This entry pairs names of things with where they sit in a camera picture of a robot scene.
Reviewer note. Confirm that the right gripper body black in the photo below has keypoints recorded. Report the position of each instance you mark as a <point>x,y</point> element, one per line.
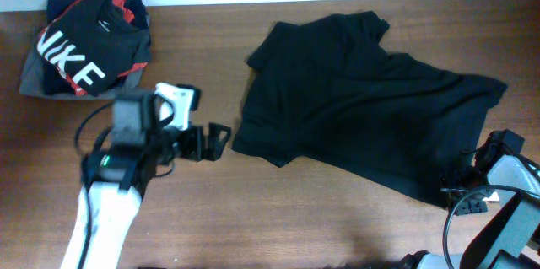
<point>460,180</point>

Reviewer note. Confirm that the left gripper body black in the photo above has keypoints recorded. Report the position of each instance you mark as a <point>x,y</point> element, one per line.
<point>184,143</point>

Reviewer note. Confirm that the black t-shirt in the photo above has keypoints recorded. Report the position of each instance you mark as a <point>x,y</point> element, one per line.
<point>328,91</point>

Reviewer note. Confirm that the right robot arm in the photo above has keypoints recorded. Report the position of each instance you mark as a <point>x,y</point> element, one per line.
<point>498,172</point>

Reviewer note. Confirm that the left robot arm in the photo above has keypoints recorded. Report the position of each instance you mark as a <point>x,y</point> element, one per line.
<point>150,128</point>

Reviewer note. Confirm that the black Nike folded shirt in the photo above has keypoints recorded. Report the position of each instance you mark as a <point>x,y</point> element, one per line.
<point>92,44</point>

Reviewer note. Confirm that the red folded shirt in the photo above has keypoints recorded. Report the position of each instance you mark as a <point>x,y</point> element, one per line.
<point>89,47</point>

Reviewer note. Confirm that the grey folded shirt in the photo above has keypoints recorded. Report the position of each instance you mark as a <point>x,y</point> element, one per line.
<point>32,81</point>

